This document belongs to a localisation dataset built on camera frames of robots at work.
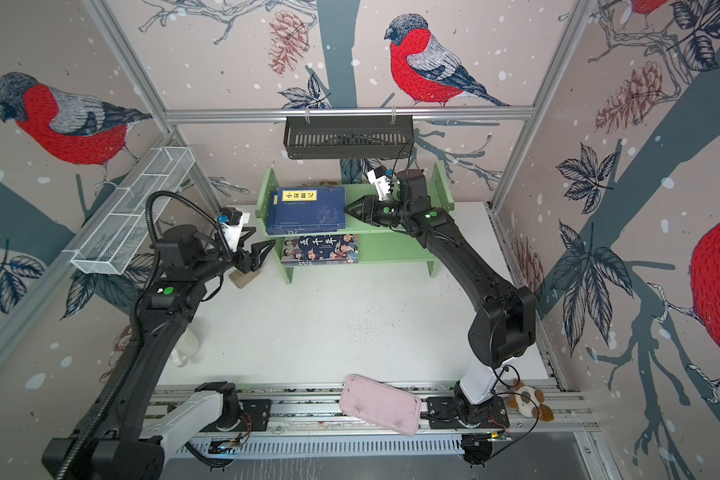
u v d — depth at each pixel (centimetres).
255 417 73
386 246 92
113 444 36
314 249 89
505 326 44
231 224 59
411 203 62
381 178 71
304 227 74
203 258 58
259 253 65
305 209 76
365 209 67
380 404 73
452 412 73
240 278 94
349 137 107
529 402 74
